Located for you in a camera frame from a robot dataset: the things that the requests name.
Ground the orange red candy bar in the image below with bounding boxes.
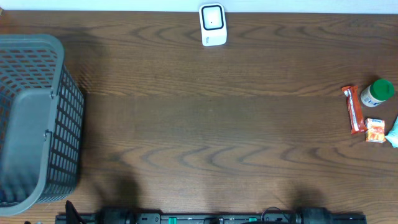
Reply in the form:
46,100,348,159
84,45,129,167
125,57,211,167
341,85,368,134

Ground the small orange snack packet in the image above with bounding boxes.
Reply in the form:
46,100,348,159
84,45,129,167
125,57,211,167
365,118,386,143

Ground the green lid jar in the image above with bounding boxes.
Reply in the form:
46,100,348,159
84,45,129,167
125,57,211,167
360,79,395,108

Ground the teal white wipes packet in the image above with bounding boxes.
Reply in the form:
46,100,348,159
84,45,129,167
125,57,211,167
385,118,398,148

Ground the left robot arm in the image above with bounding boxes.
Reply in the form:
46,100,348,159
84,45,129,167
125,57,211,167
55,200,136,224

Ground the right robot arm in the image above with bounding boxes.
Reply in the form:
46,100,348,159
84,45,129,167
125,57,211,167
294,207,333,224

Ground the white barcode scanner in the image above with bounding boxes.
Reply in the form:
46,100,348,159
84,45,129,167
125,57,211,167
199,3,228,47

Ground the grey plastic mesh basket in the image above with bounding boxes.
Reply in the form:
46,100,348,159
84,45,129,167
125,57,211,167
1,34,85,217

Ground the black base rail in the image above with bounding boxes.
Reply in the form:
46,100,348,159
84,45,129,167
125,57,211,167
55,212,368,224

